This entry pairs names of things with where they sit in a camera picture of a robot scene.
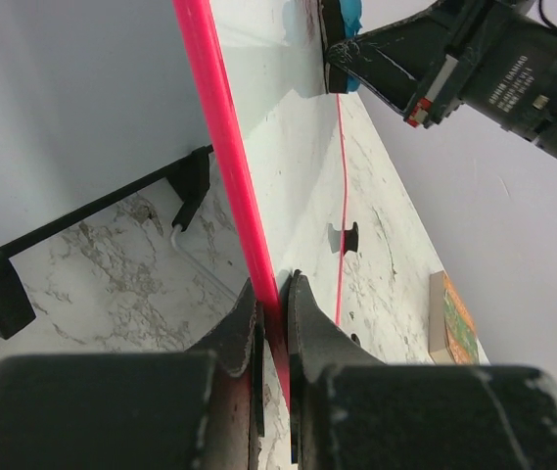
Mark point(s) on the black framed whiteboard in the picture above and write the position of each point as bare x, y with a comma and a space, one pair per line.
93, 96

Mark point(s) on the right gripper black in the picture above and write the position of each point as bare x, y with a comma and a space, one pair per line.
499, 62

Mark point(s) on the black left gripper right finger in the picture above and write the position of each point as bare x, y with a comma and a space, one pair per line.
350, 410

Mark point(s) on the pink framed whiteboard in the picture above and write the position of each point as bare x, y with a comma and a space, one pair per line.
277, 137

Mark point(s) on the blue whiteboard eraser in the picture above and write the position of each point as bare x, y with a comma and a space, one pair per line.
338, 20

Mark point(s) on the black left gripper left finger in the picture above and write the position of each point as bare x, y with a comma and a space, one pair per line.
196, 409

